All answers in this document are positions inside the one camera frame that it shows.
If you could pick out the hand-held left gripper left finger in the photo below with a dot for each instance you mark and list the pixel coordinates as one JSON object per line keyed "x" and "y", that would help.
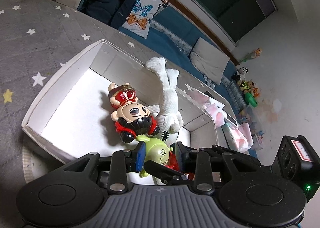
{"x": 140, "y": 155}

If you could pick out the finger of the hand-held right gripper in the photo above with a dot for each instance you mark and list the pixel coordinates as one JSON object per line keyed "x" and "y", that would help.
{"x": 240, "y": 154}
{"x": 162, "y": 170}

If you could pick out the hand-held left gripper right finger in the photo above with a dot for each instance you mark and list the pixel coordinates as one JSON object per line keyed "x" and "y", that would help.
{"x": 179, "y": 155}

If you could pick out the red round figure toy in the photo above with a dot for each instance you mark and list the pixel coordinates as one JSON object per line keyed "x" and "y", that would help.
{"x": 172, "y": 161}

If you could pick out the green alien toy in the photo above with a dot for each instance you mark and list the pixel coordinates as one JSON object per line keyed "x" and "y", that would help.
{"x": 157, "y": 153}

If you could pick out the black-haired doll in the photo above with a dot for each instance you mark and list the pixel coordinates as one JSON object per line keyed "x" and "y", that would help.
{"x": 132, "y": 113}

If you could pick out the white plush rabbit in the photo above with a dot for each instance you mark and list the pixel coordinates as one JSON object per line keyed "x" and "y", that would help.
{"x": 170, "y": 100}

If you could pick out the grey cardboard box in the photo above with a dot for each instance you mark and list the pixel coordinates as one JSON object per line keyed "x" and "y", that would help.
{"x": 75, "y": 108}

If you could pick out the pink white tissue pack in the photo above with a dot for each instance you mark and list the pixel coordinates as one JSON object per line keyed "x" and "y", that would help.
{"x": 210, "y": 108}
{"x": 238, "y": 135}

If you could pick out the small clear storage box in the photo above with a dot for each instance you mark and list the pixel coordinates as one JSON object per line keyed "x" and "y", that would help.
{"x": 258, "y": 140}

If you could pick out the orange plush toy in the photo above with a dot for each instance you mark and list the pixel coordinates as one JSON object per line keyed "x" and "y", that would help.
{"x": 256, "y": 92}

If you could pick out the yellow plush toy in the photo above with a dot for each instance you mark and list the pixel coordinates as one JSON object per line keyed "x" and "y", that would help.
{"x": 247, "y": 86}

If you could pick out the black white plush toy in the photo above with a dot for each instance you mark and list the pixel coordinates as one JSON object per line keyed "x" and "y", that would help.
{"x": 240, "y": 73}

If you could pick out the grey cushion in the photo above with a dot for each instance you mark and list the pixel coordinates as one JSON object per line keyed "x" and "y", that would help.
{"x": 210, "y": 60}

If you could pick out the flower bouquet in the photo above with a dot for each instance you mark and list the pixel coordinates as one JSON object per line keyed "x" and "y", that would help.
{"x": 253, "y": 54}

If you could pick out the blue sofa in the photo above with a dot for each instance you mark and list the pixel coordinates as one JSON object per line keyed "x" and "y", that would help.
{"x": 172, "y": 40}

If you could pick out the butterfly print pillow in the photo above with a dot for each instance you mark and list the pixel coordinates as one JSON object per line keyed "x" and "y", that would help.
{"x": 143, "y": 8}

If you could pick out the grey star tablecloth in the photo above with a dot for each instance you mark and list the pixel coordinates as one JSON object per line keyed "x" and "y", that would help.
{"x": 37, "y": 43}

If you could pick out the black backpack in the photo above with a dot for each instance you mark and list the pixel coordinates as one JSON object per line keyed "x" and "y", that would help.
{"x": 107, "y": 3}

